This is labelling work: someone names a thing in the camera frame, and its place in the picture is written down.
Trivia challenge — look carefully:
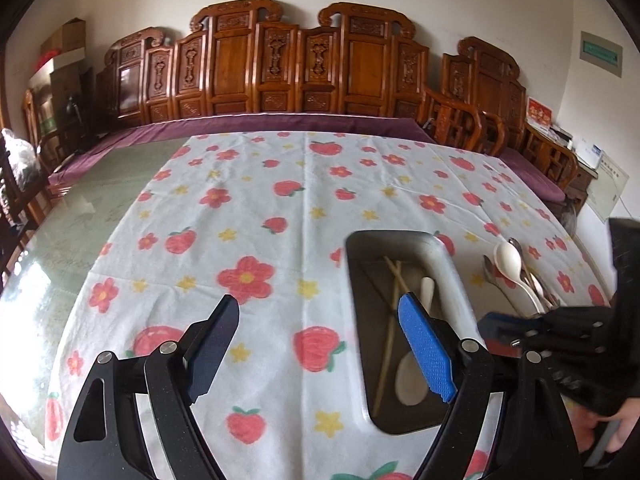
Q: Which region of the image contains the stainless steel fork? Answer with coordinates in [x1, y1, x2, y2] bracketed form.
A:
[483, 255, 522, 315]

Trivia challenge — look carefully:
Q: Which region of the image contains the glass coffee table top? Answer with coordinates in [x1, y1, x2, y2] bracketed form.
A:
[1, 140, 183, 443]

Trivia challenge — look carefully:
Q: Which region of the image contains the rectangular metal tray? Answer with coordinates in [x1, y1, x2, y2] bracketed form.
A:
[345, 230, 483, 436]

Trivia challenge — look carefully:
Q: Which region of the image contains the wooden chopstick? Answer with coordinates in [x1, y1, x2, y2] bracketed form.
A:
[372, 256, 400, 418]
[384, 256, 410, 294]

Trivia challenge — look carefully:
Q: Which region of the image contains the carved wooden armchair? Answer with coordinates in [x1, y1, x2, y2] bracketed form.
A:
[440, 36, 578, 193]

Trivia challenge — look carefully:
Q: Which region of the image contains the purple sofa cushion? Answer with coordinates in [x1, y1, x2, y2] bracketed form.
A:
[48, 113, 432, 188]

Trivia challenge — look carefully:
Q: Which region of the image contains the dark storage cabinet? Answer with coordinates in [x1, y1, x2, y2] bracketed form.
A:
[23, 49, 88, 151]

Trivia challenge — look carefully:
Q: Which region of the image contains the red desk calendar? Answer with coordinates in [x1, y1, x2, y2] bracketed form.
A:
[526, 96, 553, 129]

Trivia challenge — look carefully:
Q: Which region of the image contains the cardboard box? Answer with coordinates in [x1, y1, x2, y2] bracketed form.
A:
[40, 18, 86, 54]

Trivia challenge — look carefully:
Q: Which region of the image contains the dark wooden chair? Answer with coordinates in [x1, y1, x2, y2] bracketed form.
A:
[1, 128, 47, 288]

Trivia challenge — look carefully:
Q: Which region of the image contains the purple armchair cushion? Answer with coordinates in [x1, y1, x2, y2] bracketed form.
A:
[499, 148, 566, 204]

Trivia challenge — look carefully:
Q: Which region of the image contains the white wall distribution box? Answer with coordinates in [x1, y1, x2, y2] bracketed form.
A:
[587, 154, 629, 222]

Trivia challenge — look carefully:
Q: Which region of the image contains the carved wooden sofa bench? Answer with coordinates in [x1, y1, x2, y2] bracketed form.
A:
[96, 0, 486, 151]

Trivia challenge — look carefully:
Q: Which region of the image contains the person's right hand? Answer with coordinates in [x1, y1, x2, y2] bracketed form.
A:
[569, 393, 640, 456]

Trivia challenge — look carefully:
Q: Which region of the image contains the wooden side table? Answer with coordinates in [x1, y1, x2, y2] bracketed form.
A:
[565, 162, 598, 214]

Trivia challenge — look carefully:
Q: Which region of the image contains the strawberry flower print tablecloth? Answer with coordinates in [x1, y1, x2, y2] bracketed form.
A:
[44, 132, 608, 479]

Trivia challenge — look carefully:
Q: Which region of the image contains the stainless steel spoon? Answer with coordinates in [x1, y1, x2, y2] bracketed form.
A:
[508, 237, 559, 311]

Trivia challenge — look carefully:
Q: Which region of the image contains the grey wall electrical panel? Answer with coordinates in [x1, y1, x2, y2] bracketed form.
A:
[579, 32, 623, 78]

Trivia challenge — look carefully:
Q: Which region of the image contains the white telephone device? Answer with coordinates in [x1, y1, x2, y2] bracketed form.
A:
[573, 136, 603, 170]

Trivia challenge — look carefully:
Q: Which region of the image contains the white plastic ladle spoon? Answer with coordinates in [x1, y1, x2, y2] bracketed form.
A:
[494, 242, 548, 314]

